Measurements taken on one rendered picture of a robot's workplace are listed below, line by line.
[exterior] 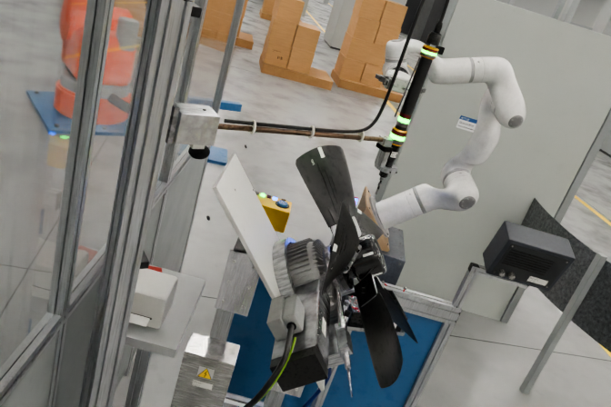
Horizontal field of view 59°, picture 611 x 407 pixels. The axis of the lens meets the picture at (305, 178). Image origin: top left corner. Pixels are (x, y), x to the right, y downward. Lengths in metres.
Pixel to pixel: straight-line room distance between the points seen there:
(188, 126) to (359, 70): 8.64
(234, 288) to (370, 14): 8.30
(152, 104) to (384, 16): 8.64
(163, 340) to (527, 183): 2.69
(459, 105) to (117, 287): 2.56
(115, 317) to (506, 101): 1.45
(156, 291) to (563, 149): 2.77
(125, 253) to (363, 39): 8.58
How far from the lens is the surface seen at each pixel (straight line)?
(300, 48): 9.08
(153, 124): 1.16
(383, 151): 1.54
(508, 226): 2.17
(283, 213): 2.01
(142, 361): 1.91
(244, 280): 1.58
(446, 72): 1.97
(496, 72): 2.03
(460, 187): 2.24
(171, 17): 1.10
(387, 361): 1.52
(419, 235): 3.75
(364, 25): 9.61
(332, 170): 1.60
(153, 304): 1.62
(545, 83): 3.57
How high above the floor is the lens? 1.95
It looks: 22 degrees down
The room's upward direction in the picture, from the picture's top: 17 degrees clockwise
